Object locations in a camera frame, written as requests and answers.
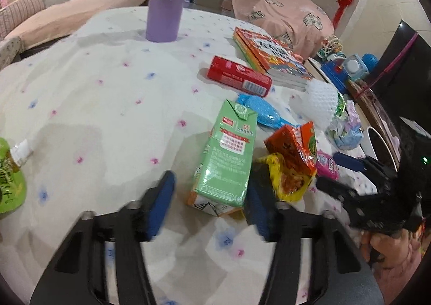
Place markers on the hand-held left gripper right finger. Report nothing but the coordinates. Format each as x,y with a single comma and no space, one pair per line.
259,204

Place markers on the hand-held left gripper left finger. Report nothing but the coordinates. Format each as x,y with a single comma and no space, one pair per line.
161,204

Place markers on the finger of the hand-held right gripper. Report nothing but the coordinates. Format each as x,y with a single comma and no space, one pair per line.
336,190
348,160

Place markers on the pink snack packet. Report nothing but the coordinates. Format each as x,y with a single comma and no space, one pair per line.
326,165

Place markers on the lilac plastic wrapper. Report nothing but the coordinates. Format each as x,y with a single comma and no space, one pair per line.
346,129

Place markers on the yellow snack wrapper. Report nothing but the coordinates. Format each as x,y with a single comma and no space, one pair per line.
289,183

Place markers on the white round waste bin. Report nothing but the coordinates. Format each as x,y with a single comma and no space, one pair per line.
378,139

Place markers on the green drink carton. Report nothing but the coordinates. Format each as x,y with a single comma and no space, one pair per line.
225,160

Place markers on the orange snack wrapper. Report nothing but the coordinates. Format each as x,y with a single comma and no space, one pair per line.
293,146

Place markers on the white foam fruit net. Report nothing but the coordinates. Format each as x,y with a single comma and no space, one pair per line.
320,102

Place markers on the blue plastic packet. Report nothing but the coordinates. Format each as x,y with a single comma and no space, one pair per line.
262,111

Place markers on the red snack box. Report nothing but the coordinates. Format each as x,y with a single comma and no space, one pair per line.
235,75

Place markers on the green drink pouch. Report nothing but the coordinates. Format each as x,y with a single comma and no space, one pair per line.
11,183

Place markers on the person's right forearm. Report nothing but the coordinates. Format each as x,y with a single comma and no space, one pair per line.
397,281

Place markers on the person's right hand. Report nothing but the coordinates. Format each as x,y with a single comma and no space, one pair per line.
390,244

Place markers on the blue toy set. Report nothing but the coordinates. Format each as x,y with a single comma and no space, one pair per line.
340,69

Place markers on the blue spiky ball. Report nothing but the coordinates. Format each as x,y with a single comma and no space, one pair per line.
370,62

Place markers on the magenta rod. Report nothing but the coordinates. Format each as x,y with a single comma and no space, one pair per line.
390,62

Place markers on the black television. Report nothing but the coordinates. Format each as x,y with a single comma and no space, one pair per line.
407,65

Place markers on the colourful thick book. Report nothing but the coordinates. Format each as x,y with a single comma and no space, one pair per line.
274,55

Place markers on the pink printed furniture cover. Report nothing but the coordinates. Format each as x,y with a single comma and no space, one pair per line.
279,8

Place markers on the pink pillow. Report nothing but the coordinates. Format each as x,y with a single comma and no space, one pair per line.
74,11

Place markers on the plaid pillow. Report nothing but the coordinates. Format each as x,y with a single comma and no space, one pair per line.
20,11

